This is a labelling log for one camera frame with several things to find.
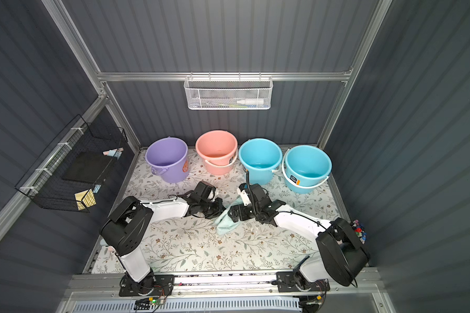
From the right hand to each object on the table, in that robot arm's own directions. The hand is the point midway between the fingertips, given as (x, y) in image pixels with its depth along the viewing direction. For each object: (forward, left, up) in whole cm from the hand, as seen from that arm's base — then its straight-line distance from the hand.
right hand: (237, 212), depth 84 cm
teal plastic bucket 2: (+31, -12, +2) cm, 33 cm away
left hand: (+1, +3, -4) cm, 5 cm away
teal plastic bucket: (+28, -36, -3) cm, 46 cm away
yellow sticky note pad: (-8, +47, +25) cm, 54 cm away
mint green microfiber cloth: (-5, +5, -1) cm, 7 cm away
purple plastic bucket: (+33, +38, -1) cm, 50 cm away
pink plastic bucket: (+41, +12, -2) cm, 42 cm away
